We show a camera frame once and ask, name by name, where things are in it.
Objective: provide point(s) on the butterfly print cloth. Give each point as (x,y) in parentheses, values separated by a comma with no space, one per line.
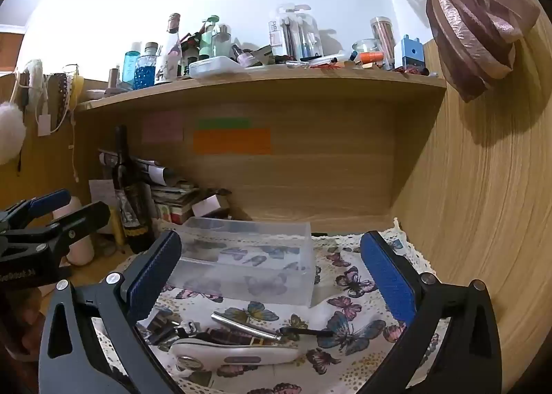
(353,333)

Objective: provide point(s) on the dark wine bottle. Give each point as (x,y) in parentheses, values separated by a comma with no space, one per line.
(131,213)

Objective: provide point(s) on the small white box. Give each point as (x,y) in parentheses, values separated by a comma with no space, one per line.
(210,205)

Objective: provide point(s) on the brown sheer curtain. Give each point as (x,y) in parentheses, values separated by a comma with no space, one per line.
(470,31)

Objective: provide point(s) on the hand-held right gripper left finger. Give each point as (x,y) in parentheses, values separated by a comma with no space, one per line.
(156,273)

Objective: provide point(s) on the blue plastic block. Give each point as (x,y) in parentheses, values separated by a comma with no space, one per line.
(412,53)

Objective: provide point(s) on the clear cylinder tube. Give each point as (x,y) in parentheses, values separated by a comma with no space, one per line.
(384,40)

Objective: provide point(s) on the green sticky note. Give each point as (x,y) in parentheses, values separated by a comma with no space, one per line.
(224,123)

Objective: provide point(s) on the lace headband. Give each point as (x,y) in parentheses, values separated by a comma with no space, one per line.
(60,96)

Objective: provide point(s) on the metal eyelash curler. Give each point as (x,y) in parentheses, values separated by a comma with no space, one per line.
(168,327)

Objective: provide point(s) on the yellow tube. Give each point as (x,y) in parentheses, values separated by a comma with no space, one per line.
(116,226)

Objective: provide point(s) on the pink sticky note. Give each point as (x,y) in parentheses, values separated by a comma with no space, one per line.
(163,126)

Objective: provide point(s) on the white fluffy headband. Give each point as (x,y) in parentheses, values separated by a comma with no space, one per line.
(35,79)

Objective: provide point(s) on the white oval grooming device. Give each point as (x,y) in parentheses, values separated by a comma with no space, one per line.
(241,357)

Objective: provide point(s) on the clear cosmetic bottle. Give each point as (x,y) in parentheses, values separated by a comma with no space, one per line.
(223,42)

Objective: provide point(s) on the glass jar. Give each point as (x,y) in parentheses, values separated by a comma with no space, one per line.
(366,47)

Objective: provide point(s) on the orange sticky note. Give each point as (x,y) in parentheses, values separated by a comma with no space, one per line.
(233,141)

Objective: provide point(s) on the white cylindrical bottle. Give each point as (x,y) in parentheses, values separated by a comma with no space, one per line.
(82,243)

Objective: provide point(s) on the tall clear glass bottle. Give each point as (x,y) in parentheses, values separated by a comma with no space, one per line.
(169,57)

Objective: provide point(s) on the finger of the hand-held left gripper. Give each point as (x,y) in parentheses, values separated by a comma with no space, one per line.
(47,202)
(82,219)

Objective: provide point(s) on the green pump bottle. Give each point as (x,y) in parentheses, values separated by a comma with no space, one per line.
(208,40)

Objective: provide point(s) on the small pink bottle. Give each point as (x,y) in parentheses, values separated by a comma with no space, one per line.
(243,57)

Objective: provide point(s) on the white fluffy pompom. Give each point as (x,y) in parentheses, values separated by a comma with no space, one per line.
(11,133)

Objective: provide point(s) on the blue liquid bottle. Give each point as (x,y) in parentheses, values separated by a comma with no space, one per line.
(130,64)

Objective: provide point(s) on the small black brush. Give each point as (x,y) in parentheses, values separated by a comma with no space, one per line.
(308,331)

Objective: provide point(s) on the blue beaded bottle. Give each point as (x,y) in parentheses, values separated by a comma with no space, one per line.
(144,70)

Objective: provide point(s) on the stack of books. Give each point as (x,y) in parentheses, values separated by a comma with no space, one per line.
(172,200)

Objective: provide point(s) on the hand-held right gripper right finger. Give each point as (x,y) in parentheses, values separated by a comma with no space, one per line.
(386,277)

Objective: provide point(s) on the orange capped tube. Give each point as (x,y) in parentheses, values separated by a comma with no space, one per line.
(373,57)

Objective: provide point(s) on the white paper note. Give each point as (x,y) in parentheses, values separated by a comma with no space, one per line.
(102,192)

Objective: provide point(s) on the clear plastic storage box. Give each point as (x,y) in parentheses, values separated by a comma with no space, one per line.
(241,264)

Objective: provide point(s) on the clear brush packaging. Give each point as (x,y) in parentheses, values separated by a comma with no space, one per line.
(297,34)

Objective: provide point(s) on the white flat plastic case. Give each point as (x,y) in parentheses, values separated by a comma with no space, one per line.
(215,67)

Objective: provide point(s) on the yellow headband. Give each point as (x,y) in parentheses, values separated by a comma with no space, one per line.
(76,83)

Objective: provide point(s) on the rolled magazine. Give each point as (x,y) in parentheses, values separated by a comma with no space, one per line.
(146,169)

